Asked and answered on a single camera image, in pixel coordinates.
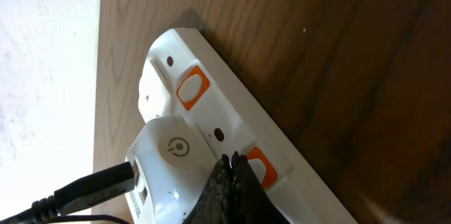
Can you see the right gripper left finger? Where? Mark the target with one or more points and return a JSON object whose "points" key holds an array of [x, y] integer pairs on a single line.
{"points": [[215, 203]]}

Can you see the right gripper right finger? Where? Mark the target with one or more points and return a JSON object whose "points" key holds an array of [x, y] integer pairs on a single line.
{"points": [[251, 203]]}

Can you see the white power strip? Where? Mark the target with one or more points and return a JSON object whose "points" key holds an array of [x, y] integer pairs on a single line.
{"points": [[184, 76]]}

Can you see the white USB charger plug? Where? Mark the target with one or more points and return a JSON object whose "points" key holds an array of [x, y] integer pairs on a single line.
{"points": [[174, 162]]}

